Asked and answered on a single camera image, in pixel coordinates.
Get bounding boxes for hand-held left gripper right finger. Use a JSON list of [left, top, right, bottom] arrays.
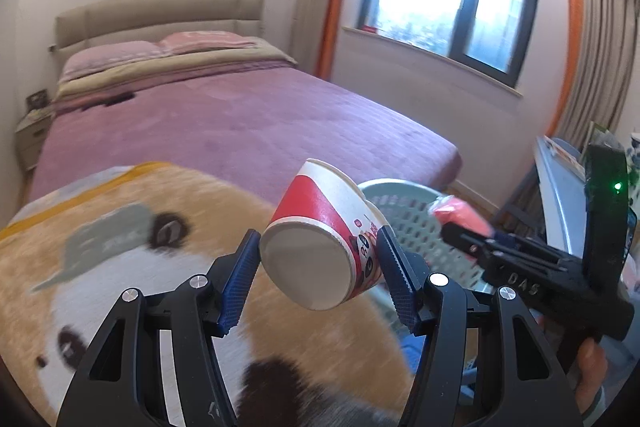
[[377, 227, 586, 427]]

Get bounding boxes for panda printed blanket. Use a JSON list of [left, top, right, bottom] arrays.
[[0, 161, 417, 427]]

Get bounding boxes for beige window sill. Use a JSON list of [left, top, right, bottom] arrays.
[[341, 25, 524, 99]]

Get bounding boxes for red wrapper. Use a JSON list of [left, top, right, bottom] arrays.
[[431, 195, 496, 241]]

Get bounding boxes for person's right hand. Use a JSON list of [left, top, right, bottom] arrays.
[[575, 337, 612, 418]]

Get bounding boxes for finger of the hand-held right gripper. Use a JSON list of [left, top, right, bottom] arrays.
[[440, 221, 568, 272]]

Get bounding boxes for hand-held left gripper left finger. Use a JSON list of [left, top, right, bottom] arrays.
[[56, 229, 263, 427]]

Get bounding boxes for red and white paper cup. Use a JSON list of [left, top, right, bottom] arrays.
[[259, 158, 396, 312]]

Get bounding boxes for purple pillow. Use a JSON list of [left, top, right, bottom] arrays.
[[59, 40, 164, 81]]

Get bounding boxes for mint green plastic basket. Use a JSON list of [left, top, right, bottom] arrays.
[[359, 178, 497, 304]]

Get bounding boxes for bed with purple sheet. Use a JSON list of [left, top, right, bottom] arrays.
[[27, 32, 463, 210]]

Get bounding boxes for striped beige orange curtain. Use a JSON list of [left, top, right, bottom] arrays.
[[544, 0, 640, 154]]

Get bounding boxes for pink pillows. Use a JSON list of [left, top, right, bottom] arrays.
[[53, 42, 299, 101]]

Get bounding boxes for white board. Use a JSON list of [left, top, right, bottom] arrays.
[[531, 134, 597, 260]]

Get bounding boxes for white nightstand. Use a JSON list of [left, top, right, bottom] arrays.
[[14, 108, 54, 174]]

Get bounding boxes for pink pillow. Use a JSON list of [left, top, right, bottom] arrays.
[[158, 30, 262, 56]]

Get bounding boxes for small black item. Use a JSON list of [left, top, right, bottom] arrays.
[[81, 92, 136, 108]]

